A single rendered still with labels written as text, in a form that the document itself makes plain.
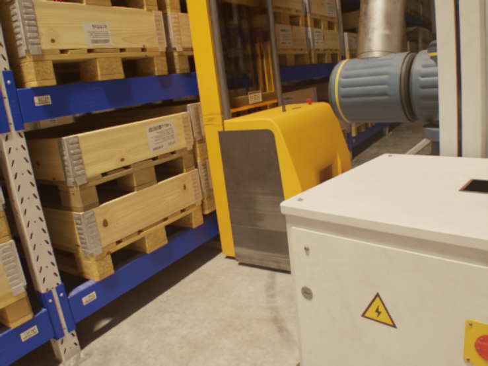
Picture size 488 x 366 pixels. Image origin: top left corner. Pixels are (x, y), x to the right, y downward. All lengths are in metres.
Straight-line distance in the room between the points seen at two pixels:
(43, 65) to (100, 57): 0.29
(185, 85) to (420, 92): 1.53
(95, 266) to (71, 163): 0.49
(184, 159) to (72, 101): 0.75
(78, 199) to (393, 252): 1.53
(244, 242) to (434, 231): 1.93
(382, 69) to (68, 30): 1.30
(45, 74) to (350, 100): 1.20
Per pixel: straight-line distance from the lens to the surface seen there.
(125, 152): 1.99
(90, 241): 1.90
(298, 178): 2.04
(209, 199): 2.46
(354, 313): 0.60
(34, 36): 1.78
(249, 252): 2.36
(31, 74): 1.76
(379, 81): 1.15
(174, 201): 2.22
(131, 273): 2.10
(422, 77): 1.11
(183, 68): 2.34
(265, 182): 2.13
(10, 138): 1.71
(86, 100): 1.89
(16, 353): 1.86
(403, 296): 0.54
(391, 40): 1.24
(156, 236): 2.16
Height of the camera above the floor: 1.08
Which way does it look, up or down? 13 degrees down
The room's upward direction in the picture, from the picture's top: 7 degrees counter-clockwise
